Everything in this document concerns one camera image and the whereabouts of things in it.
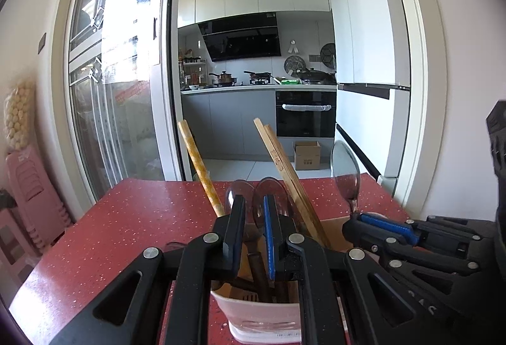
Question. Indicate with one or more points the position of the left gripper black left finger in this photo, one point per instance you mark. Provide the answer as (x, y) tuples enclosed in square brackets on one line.
[(161, 297)]

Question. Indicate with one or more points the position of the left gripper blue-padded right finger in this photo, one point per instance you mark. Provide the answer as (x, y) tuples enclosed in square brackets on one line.
[(346, 297)]

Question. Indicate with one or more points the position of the yellow patterned chopstick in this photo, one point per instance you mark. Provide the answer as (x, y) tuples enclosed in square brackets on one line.
[(200, 168)]

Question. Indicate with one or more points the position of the dark translucent spoon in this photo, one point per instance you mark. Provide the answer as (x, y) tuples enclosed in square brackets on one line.
[(240, 195)]

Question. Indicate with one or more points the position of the plain wooden chopstick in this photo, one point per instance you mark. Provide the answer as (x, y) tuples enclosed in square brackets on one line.
[(300, 197), (274, 156)]

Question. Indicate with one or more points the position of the grey lower kitchen cabinets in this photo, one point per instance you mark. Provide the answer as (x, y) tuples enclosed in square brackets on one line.
[(222, 121)]

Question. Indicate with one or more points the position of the pink stool with bag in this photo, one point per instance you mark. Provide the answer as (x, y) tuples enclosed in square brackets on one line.
[(18, 254)]

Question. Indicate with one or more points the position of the stack of pink stools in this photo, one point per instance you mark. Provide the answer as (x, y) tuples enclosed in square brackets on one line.
[(42, 211)]

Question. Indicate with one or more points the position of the built-in black oven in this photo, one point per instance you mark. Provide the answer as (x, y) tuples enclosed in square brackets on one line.
[(305, 114)]

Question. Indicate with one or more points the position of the sliding glass door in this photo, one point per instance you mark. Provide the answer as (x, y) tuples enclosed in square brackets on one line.
[(119, 89)]

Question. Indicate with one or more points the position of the white refrigerator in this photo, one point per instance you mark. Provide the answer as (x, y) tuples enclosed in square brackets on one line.
[(373, 76)]

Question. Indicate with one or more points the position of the black wok on counter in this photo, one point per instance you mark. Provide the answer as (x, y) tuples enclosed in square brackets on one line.
[(315, 77)]

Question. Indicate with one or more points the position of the cooking pot on stove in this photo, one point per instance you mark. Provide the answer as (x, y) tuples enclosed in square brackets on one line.
[(223, 79)]

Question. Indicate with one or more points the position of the black frying pan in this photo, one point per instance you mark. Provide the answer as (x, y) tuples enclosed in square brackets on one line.
[(259, 78)]

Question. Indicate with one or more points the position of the bag of yellow balls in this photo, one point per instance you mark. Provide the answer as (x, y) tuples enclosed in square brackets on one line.
[(18, 115)]

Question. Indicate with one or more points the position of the black range hood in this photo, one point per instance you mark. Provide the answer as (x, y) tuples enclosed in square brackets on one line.
[(241, 37)]

